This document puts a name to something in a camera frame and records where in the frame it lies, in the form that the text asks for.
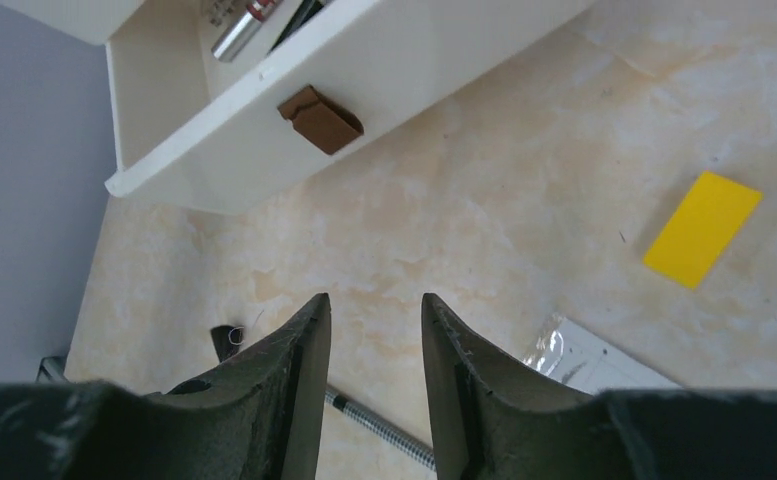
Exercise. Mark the silver red lip pencil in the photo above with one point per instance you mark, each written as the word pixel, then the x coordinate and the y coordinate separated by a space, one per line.
pixel 241 31

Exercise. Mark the silver eyeliner pencil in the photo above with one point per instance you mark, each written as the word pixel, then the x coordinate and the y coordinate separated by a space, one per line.
pixel 384 429

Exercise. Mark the white plastic drawer organizer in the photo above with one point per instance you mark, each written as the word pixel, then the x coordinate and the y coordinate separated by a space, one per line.
pixel 198 133

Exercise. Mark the white false eyelash card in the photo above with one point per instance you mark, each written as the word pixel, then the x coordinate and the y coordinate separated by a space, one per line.
pixel 574 356

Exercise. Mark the yellow rectangular toy block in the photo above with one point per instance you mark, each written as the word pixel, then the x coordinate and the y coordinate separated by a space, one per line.
pixel 703 225

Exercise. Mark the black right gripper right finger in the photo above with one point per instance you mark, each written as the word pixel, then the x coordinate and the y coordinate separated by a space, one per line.
pixel 492 417

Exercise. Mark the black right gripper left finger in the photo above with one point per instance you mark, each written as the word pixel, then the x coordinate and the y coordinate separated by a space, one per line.
pixel 257 415

